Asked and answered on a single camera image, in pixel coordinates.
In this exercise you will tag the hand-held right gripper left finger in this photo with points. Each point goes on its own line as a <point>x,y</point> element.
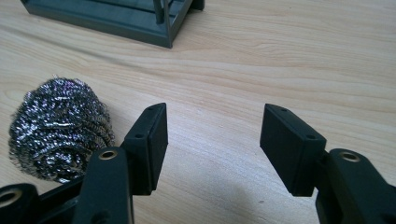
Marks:
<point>148,149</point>

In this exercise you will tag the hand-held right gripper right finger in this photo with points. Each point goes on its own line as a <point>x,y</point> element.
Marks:
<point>289,149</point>

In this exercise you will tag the dark grey plastic rack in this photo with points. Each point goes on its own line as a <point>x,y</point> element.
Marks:
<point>124,17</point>

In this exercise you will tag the steel wool scrubber ball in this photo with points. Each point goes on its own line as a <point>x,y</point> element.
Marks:
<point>59,127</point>

